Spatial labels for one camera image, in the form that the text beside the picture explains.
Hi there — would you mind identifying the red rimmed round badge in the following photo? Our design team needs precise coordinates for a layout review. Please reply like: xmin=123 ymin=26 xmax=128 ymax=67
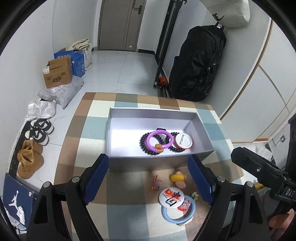
xmin=174 ymin=133 xmax=193 ymax=150

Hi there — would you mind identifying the dark bead bracelet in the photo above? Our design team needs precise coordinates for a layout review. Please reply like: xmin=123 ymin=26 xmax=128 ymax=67
xmin=140 ymin=132 xmax=165 ymax=158
xmin=165 ymin=131 xmax=188 ymax=153

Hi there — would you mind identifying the purple plastic bangle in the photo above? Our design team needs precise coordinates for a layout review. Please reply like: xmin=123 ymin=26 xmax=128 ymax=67
xmin=144 ymin=129 xmax=174 ymax=154

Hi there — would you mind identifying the right hand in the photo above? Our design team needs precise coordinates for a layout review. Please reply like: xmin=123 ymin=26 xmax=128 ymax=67
xmin=268 ymin=209 xmax=295 ymax=240

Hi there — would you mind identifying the small green flower charm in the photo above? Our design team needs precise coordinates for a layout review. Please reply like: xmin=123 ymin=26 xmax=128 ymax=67
xmin=191 ymin=191 xmax=199 ymax=201

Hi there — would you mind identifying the pink pig figurine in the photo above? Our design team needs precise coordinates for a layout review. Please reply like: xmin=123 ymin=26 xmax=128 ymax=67
xmin=170 ymin=171 xmax=187 ymax=189

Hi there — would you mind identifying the pink sticker charm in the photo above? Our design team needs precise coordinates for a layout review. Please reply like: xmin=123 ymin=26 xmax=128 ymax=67
xmin=178 ymin=199 xmax=191 ymax=211

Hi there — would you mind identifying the white red round badge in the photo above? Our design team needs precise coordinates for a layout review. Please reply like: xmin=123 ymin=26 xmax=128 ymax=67
xmin=159 ymin=187 xmax=185 ymax=208

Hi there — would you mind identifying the blue plastic bangle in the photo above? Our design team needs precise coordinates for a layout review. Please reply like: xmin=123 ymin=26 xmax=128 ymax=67
xmin=161 ymin=195 xmax=196 ymax=226

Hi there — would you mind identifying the plaid checkered tablecloth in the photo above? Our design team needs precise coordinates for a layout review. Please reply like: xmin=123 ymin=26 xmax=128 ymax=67
xmin=54 ymin=92 xmax=243 ymax=240

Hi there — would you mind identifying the tan suede boot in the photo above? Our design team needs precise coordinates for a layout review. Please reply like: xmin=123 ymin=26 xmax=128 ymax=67
xmin=16 ymin=140 xmax=43 ymax=162
xmin=16 ymin=150 xmax=44 ymax=179

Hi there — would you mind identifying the grey open cardboard box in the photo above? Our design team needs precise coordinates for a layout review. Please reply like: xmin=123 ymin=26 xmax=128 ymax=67
xmin=106 ymin=108 xmax=214 ymax=172

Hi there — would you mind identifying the black white sneaker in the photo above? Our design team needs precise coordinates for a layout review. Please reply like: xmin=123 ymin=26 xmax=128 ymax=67
xmin=30 ymin=118 xmax=54 ymax=135
xmin=25 ymin=128 xmax=49 ymax=146

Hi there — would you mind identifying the blue jordan shoe box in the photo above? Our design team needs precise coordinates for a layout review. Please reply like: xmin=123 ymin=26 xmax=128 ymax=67
xmin=3 ymin=173 xmax=39 ymax=234

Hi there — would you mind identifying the white wardrobe with wood trim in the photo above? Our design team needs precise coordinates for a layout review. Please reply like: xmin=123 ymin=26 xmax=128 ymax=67
xmin=222 ymin=21 xmax=295 ymax=144

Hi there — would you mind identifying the crumpled white plastic bag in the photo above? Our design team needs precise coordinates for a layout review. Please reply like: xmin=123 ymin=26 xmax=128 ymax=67
xmin=26 ymin=100 xmax=56 ymax=121

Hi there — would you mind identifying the grey plastic mailer bag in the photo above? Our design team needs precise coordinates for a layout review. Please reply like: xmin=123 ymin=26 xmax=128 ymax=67
xmin=38 ymin=76 xmax=84 ymax=109

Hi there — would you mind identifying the black large hanging bag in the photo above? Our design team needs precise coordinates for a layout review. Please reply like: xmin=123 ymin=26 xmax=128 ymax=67
xmin=169 ymin=23 xmax=226 ymax=102

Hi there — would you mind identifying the black coat rack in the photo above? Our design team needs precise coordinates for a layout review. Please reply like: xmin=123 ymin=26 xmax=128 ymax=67
xmin=153 ymin=0 xmax=188 ymax=98

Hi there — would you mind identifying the brown cardboard box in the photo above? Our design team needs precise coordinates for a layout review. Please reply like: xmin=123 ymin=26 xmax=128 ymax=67
xmin=42 ymin=56 xmax=73 ymax=88

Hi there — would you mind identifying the blue cardboard box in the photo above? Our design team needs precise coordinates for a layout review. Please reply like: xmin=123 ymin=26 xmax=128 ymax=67
xmin=54 ymin=50 xmax=85 ymax=77

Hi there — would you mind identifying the white bag with cloth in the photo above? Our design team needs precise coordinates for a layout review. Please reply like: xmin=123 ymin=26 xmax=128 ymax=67
xmin=67 ymin=38 xmax=93 ymax=71

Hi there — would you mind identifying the grey room door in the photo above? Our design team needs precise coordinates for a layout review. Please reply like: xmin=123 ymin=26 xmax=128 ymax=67
xmin=98 ymin=0 xmax=146 ymax=52

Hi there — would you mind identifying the white canvas bag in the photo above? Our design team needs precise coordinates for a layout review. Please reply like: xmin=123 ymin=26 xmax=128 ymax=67
xmin=201 ymin=0 xmax=250 ymax=28

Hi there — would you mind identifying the red cartoon keychain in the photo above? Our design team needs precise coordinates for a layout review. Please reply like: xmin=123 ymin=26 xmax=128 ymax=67
xmin=151 ymin=175 xmax=162 ymax=190

